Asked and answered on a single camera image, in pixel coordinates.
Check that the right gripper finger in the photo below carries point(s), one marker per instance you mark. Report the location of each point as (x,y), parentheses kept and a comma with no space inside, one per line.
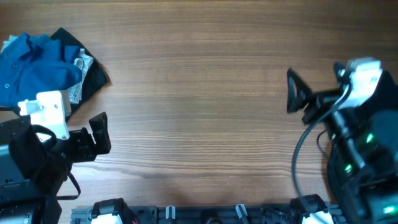
(299,92)
(339,70)

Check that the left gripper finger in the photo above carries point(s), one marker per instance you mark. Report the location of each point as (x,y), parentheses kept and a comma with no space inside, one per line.
(45,135)
(99,127)

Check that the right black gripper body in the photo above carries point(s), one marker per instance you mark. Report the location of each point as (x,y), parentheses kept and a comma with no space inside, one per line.
(320,102)

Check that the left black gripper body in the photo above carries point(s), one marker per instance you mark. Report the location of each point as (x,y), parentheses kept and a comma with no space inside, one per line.
(81,148)

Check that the blue t-shirt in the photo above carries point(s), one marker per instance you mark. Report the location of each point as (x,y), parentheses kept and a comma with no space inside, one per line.
(34,71)

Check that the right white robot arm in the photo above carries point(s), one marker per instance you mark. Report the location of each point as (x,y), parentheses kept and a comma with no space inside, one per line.
(360,118)

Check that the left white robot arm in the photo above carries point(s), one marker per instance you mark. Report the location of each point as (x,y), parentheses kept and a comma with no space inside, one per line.
(25,203)

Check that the black folded garment left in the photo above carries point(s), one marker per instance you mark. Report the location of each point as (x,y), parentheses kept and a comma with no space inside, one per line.
(96,77)

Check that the black garment right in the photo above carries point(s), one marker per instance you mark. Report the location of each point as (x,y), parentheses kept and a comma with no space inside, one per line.
(332,175)

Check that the light blue folded jeans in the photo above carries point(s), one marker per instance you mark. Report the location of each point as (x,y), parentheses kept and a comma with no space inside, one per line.
(79,77)

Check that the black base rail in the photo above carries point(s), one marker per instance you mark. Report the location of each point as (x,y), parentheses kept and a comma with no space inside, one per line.
(264,214)

